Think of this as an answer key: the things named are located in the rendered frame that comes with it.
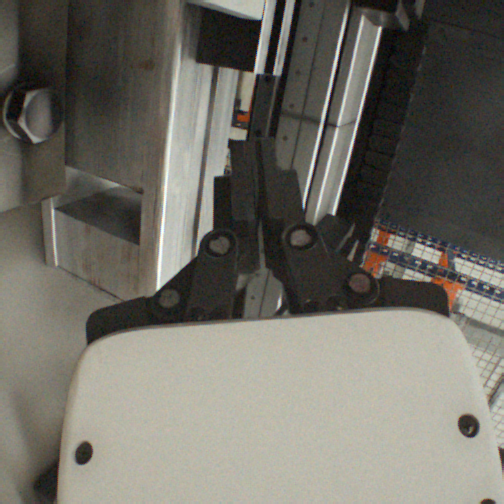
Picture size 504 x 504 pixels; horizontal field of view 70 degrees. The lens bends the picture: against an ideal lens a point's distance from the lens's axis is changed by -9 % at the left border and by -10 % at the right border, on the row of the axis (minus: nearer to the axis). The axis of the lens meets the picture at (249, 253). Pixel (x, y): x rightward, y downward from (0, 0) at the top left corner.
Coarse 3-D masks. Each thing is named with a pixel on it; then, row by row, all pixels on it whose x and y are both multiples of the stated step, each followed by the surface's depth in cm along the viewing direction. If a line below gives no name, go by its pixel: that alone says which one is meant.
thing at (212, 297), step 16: (208, 240) 12; (224, 240) 12; (208, 256) 11; (224, 256) 12; (240, 256) 12; (208, 272) 11; (224, 272) 11; (192, 288) 11; (208, 288) 11; (224, 288) 11; (192, 304) 11; (208, 304) 10; (224, 304) 10; (240, 304) 13; (192, 320) 10; (208, 320) 10
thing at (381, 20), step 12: (360, 0) 29; (372, 0) 29; (384, 0) 28; (396, 0) 28; (408, 0) 28; (420, 0) 31; (372, 12) 30; (384, 12) 29; (396, 12) 29; (408, 12) 32; (420, 12) 33; (384, 24) 36; (396, 24) 34; (408, 24) 37
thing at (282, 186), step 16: (256, 144) 14; (272, 144) 14; (256, 160) 13; (272, 160) 13; (272, 176) 13; (288, 176) 14; (272, 192) 12; (288, 192) 13; (272, 208) 12; (288, 208) 13; (272, 224) 12; (288, 224) 13; (272, 240) 12; (272, 256) 12; (336, 256) 12; (272, 272) 13; (336, 272) 11; (352, 272) 11; (368, 272) 11; (352, 288) 11; (368, 288) 11; (352, 304) 11; (368, 304) 11
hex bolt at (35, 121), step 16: (16, 96) 15; (32, 96) 15; (48, 96) 16; (16, 112) 15; (32, 112) 15; (48, 112) 16; (64, 112) 17; (16, 128) 16; (32, 128) 16; (48, 128) 17
